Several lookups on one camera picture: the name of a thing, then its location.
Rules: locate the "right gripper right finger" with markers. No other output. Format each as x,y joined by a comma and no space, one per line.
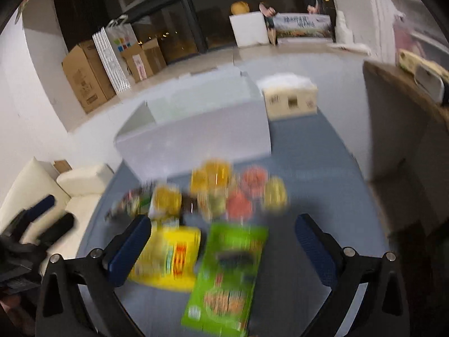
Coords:
384,310

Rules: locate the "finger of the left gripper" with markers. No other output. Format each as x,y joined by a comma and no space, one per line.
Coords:
25,217
51,234

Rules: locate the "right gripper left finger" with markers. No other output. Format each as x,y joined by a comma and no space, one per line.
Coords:
61,309

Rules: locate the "dark meat snack packet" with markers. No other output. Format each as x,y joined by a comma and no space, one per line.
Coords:
134,202

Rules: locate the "green seaweed snack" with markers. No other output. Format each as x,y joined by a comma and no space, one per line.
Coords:
221,300

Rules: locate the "pale yellow jelly cup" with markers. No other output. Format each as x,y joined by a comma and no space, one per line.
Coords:
275,196

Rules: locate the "pink jelly cup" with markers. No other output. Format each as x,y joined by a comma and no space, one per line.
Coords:
253,180
239,207

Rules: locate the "yellow snack bag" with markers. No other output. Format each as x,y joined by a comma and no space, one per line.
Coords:
168,259

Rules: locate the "blue table mat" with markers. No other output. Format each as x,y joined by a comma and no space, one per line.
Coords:
322,179

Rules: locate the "tall brown cardboard box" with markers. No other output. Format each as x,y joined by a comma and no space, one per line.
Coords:
87,77

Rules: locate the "small open cardboard box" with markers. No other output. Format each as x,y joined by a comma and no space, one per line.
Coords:
145,60

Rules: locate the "white open cardboard box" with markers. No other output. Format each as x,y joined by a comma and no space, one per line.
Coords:
221,118

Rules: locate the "white dotted shopping bag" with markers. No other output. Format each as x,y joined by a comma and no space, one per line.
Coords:
110,42

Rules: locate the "white speaker device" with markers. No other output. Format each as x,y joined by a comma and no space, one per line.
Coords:
432,83

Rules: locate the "yellow tissue pack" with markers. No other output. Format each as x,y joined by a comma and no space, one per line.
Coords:
288,95

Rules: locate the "white foam box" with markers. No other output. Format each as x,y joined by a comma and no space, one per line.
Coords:
249,29

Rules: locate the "orange pomelo fruit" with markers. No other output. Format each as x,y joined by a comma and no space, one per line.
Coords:
240,8

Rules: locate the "white plastic bottle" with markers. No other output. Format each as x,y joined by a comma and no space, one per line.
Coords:
344,35

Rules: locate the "printed landscape carton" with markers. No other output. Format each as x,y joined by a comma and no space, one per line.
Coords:
303,25

